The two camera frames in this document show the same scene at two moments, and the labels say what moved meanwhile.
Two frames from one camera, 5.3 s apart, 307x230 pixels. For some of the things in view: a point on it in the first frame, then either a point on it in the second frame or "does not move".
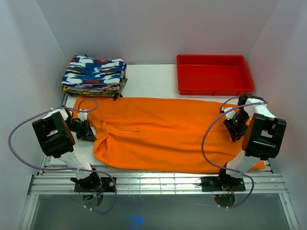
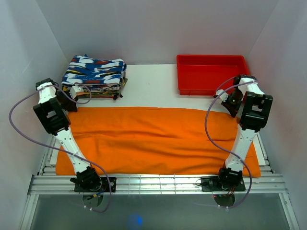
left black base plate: (107, 185) does not move
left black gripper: (87, 133) -> (71, 106)
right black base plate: (213, 184) does not move
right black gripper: (236, 133) -> (232, 109)
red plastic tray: (213, 75) does not move
